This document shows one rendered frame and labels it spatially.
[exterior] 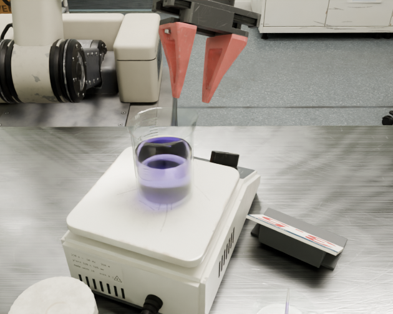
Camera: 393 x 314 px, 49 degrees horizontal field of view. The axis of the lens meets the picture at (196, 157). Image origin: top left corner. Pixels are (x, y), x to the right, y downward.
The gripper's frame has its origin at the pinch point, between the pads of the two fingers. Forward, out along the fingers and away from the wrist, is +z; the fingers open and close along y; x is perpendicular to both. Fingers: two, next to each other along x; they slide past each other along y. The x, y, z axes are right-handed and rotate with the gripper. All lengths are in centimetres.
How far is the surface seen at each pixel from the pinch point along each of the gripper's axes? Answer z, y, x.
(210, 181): 7.5, -0.5, -9.6
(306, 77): -17, 127, 160
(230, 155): 5.9, 4.3, -3.2
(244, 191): 8.3, 3.6, -9.0
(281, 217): 11.6, 10.4, -6.1
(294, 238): 11.5, 7.6, -12.6
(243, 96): -1, 88, 155
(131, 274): 15.1, -7.4, -12.5
